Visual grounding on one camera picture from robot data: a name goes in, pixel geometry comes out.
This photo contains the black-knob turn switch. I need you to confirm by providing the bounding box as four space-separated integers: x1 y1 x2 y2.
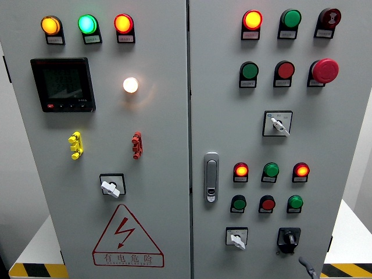
276 227 302 255

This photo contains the black and yellow striped tape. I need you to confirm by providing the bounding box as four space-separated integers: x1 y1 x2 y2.
320 263 372 279
8 263 69 279

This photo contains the small green lamp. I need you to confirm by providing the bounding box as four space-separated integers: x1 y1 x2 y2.
262 162 280 178
287 195 304 210

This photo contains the small red push button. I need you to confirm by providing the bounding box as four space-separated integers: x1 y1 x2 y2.
259 195 276 211

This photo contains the small green push button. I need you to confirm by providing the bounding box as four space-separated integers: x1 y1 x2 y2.
231 194 248 210

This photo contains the small red lamp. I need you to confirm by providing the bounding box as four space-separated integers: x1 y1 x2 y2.
234 162 249 177
292 162 310 177

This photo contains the silver door lock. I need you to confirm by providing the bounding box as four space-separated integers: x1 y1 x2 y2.
203 152 220 203

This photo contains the pale grey cabinet door with lock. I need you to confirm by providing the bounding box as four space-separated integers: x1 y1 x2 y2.
188 0 372 279

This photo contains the red warning triangle sticker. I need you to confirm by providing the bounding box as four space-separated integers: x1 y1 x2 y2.
92 203 165 268

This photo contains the large red stop button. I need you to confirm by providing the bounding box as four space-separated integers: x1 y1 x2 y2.
309 58 340 84

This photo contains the large red push button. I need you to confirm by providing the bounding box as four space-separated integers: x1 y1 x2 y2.
274 60 296 80

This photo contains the pale grey cabinet door with display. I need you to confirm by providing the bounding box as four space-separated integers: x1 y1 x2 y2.
0 0 192 279

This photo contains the large green push button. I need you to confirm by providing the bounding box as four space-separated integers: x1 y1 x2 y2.
240 61 259 80

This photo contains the large dark green lamp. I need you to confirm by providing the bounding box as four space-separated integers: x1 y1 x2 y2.
280 9 302 29

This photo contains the dark red buzzer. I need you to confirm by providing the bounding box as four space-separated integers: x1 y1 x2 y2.
318 8 342 29

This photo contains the large red-orange lamp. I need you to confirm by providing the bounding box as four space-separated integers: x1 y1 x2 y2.
242 9 263 31

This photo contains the white round lamp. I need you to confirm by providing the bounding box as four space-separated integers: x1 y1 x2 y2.
122 77 140 94

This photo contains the red-orange round lamp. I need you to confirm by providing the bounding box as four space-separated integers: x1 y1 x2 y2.
113 13 134 34

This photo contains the black display meter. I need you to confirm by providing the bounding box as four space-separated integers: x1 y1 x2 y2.
30 57 96 113

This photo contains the large lit green lamp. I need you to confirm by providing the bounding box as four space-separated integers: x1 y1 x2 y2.
77 14 98 35

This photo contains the yellow round lamp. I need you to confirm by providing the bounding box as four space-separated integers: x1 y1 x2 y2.
40 15 62 36

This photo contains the white-handle turn switch, small plate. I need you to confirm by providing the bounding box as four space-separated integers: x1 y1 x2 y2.
225 227 249 251

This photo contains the white-handle turn switch, large plate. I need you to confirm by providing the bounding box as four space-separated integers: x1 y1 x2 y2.
262 110 294 138

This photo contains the small red handle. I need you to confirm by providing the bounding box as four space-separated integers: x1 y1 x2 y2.
131 131 144 160

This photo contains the white-handle turn switch, plain plate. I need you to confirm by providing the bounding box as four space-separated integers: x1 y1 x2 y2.
99 173 127 199

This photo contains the small yellow handle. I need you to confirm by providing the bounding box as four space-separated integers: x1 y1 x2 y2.
67 131 84 160

